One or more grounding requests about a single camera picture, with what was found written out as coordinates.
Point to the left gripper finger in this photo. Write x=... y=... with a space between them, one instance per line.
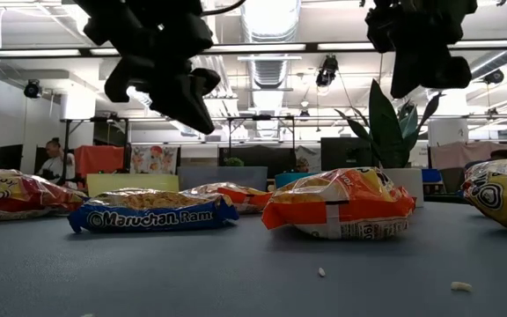
x=187 y=99
x=130 y=77

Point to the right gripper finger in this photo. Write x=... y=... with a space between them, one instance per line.
x=449 y=72
x=407 y=70

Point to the orange Maruchan noodle packet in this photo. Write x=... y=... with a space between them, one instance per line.
x=337 y=207
x=240 y=196

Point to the blue Maruchan noodle packet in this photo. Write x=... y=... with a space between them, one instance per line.
x=148 y=218

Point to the red Maruchan noodle packet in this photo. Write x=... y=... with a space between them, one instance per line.
x=20 y=189
x=500 y=193

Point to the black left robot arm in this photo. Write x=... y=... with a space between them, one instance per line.
x=104 y=22

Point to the ceiling light strip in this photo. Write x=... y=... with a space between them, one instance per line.
x=258 y=47
x=29 y=53
x=491 y=43
x=346 y=46
x=104 y=51

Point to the black hanging spotlight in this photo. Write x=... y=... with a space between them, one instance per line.
x=326 y=70
x=32 y=89
x=494 y=77

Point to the green snake plant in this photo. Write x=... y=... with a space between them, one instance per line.
x=385 y=132

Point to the colourful printed poster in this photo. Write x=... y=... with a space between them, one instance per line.
x=154 y=159

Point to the small green bush plant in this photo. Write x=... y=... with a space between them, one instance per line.
x=233 y=162

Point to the pink cloth cover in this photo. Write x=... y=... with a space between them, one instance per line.
x=456 y=154

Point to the grey plastic bin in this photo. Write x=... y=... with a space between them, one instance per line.
x=222 y=178

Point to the orange cloth cover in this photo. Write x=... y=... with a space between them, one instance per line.
x=99 y=160

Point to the wide black background screen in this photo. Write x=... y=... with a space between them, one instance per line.
x=258 y=160

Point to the person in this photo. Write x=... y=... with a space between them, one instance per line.
x=55 y=165
x=502 y=154

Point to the yellow plastic bin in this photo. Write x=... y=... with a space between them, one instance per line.
x=130 y=184

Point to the black background monitor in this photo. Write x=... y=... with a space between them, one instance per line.
x=346 y=154
x=9 y=156

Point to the blue storage crate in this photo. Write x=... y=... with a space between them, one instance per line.
x=431 y=175

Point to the white plant pot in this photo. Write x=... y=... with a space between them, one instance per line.
x=407 y=185

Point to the black background desk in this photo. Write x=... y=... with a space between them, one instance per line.
x=445 y=199

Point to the blue plastic bin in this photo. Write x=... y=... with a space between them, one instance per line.
x=291 y=178

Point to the large white noodle crumb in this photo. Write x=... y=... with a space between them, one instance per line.
x=461 y=286

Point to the small white noodle crumb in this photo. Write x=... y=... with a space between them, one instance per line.
x=321 y=272

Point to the black metal frame stand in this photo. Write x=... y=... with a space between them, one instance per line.
x=258 y=117
x=67 y=141

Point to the silver ventilation duct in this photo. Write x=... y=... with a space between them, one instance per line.
x=271 y=26

